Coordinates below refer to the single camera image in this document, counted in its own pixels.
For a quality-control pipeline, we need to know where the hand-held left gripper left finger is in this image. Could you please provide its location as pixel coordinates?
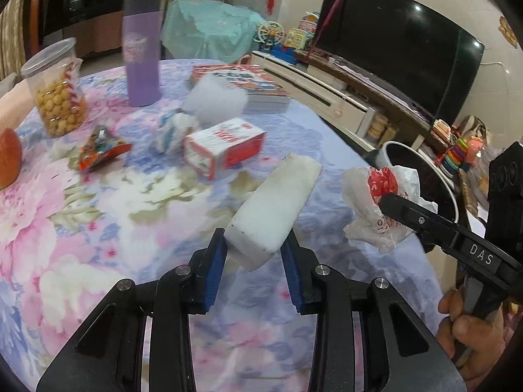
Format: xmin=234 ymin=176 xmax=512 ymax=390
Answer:
xmin=36 ymin=229 xmax=228 ymax=392

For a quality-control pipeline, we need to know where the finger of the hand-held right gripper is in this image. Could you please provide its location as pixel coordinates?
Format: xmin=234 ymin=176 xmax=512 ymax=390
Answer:
xmin=380 ymin=193 xmax=460 ymax=254

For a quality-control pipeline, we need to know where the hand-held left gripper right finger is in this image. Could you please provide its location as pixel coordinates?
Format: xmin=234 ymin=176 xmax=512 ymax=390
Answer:
xmin=280 ymin=231 xmax=467 ymax=392

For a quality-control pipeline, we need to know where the white red plastic bag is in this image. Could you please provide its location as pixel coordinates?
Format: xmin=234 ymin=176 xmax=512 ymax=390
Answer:
xmin=341 ymin=164 xmax=438 ymax=254

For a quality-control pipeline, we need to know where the white trash bin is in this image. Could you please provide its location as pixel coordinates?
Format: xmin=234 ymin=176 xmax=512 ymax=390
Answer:
xmin=365 ymin=141 xmax=458 ymax=229

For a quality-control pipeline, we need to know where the white foam block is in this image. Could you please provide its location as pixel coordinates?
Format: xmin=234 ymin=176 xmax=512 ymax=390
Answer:
xmin=224 ymin=152 xmax=323 ymax=272

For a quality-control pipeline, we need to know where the person's right hand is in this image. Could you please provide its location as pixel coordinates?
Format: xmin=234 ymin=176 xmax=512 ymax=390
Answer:
xmin=436 ymin=288 xmax=511 ymax=382

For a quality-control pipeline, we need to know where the floral tablecloth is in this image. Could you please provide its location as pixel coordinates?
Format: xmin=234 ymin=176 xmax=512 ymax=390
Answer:
xmin=0 ymin=59 xmax=450 ymax=392

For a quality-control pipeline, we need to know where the red and white carton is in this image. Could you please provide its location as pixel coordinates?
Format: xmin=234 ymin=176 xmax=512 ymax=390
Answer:
xmin=183 ymin=118 xmax=267 ymax=181

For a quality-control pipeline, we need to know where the white blue crumpled wrapper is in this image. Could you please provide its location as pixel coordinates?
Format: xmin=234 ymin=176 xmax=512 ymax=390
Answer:
xmin=154 ymin=109 xmax=202 ymax=155

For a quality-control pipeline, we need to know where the white brown television stand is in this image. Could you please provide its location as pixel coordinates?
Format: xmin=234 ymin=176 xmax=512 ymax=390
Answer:
xmin=250 ymin=50 xmax=442 ymax=152

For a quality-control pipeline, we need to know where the orange snack wrapper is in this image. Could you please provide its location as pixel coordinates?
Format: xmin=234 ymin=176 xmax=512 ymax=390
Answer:
xmin=79 ymin=125 xmax=133 ymax=172

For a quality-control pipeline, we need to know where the white crumpled tissue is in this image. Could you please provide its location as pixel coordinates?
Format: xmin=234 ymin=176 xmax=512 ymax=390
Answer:
xmin=182 ymin=71 xmax=248 ymax=125

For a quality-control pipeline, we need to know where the black television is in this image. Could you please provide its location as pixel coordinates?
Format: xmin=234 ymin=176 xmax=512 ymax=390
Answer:
xmin=314 ymin=0 xmax=486 ymax=121

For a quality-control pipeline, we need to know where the stack of books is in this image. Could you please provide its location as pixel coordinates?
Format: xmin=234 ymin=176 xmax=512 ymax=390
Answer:
xmin=191 ymin=64 xmax=292 ymax=112

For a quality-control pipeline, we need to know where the blue toy block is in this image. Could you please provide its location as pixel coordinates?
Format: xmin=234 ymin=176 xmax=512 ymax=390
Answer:
xmin=273 ymin=44 xmax=301 ymax=65

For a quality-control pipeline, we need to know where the colourful toy house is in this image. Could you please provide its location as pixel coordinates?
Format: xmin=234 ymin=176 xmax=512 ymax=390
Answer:
xmin=284 ymin=11 xmax=321 ymax=50

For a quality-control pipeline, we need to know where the purple drink bottle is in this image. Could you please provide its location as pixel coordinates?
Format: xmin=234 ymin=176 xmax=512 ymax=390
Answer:
xmin=123 ymin=0 xmax=163 ymax=107

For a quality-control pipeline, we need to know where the pink stick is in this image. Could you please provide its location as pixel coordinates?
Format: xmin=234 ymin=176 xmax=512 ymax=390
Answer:
xmin=306 ymin=0 xmax=352 ymax=60

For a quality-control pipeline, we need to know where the clear jar of snack balls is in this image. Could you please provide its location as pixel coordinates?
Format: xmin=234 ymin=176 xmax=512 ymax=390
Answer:
xmin=20 ymin=38 xmax=87 ymax=138

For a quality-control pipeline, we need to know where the ferris wheel toy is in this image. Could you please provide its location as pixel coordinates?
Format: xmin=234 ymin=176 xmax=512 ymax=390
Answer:
xmin=254 ymin=22 xmax=287 ymax=54

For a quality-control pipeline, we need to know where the red yellow apple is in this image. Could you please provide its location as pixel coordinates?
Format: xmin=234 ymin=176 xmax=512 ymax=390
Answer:
xmin=0 ymin=128 xmax=23 ymax=190

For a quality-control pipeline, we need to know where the teal covered chair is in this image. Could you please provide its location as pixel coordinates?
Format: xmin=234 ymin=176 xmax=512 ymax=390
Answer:
xmin=162 ymin=0 xmax=266 ymax=60

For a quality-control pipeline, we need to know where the wooden sliding glass door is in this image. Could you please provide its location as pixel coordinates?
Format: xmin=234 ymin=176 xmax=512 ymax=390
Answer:
xmin=25 ymin=0 xmax=160 ymax=58

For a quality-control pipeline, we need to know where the rainbow ring stacker toy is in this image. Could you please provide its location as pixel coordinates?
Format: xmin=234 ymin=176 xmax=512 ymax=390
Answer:
xmin=439 ymin=138 xmax=470 ymax=172

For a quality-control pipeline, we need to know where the red yellow wall sticker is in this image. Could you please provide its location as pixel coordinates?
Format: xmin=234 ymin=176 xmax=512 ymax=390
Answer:
xmin=499 ymin=15 xmax=519 ymax=45

